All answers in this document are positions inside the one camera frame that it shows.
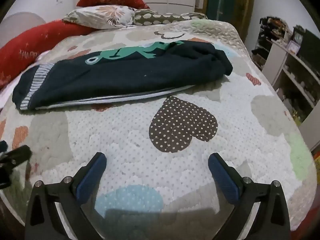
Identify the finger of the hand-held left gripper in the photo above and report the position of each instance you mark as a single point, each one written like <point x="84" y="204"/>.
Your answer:
<point x="18" y="153"/>

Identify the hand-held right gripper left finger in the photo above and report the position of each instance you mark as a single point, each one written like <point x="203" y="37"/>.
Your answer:
<point x="91" y="177"/>

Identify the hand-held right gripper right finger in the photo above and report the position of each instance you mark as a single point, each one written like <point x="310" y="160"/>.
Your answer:
<point x="223" y="177"/>

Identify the dark navy pants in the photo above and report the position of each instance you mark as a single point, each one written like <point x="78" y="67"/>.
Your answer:
<point x="125" y="77"/>

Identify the heart patchwork quilt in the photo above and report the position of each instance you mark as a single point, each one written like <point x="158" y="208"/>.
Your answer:
<point x="125" y="135"/>

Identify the long red pillow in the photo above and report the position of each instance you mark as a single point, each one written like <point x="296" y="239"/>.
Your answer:
<point x="32" y="42"/>

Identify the white shelf unit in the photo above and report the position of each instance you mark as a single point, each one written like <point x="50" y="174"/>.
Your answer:
<point x="277" y="57"/>

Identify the white round headboard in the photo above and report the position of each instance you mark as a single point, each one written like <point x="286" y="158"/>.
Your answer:
<point x="20" y="20"/>

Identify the cluttered storage rack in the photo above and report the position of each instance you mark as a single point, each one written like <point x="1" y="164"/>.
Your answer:
<point x="267" y="35"/>

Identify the black television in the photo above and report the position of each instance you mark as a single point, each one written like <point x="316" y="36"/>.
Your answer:
<point x="311" y="50"/>

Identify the floral pillow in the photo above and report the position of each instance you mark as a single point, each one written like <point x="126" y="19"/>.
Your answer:
<point x="100" y="16"/>

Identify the olive dotted pillow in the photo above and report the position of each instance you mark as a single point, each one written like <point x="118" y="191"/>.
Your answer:
<point x="162" y="17"/>

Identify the dark green door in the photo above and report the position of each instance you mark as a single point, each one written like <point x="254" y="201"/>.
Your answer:
<point x="222" y="0"/>

